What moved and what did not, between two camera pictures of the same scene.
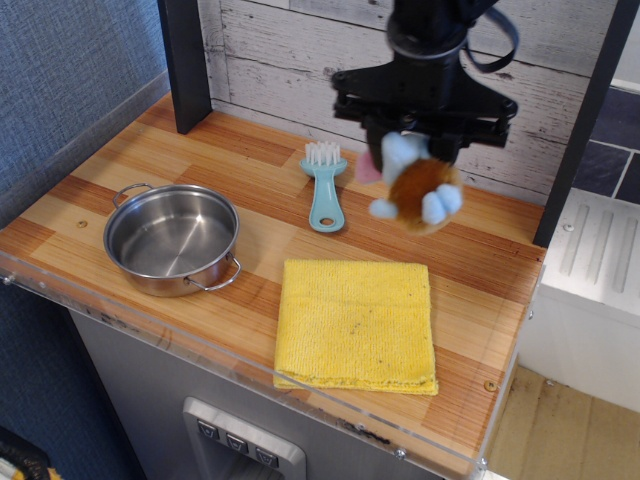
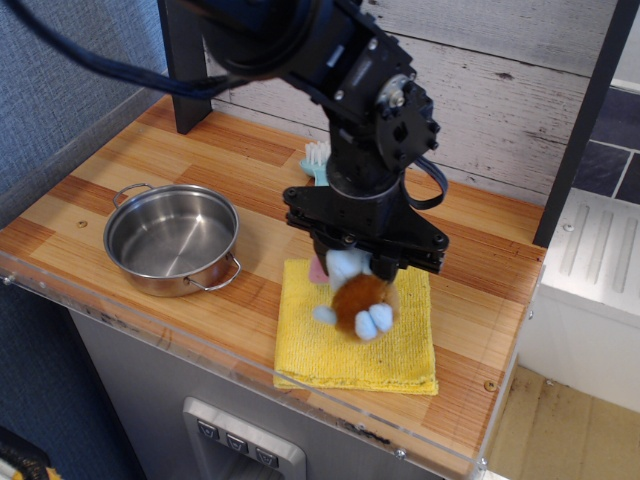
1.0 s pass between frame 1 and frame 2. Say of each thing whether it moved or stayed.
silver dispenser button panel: stayed
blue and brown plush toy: moved
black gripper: moved
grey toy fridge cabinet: stayed
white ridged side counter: stayed
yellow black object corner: stayed
